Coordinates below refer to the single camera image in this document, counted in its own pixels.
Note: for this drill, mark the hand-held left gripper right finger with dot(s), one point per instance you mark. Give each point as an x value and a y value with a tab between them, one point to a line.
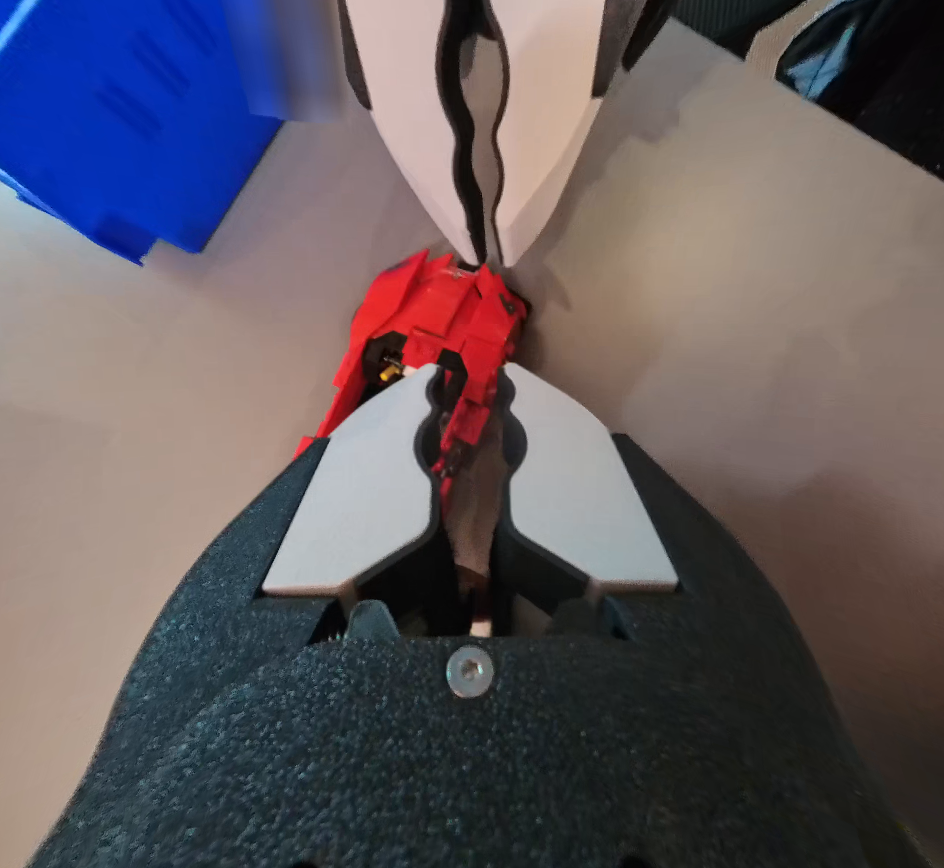
582	506

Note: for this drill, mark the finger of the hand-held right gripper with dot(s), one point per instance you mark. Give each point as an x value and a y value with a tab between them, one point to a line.
391	34
553	34

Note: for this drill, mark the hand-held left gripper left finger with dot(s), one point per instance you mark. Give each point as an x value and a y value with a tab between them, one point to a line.
354	499

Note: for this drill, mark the red lego car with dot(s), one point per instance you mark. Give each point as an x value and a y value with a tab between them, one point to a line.
435	307

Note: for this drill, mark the dark denim garment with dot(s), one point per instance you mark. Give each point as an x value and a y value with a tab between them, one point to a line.
885	71

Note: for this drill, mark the blue plastic bin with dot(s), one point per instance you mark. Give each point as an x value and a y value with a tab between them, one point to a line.
133	71

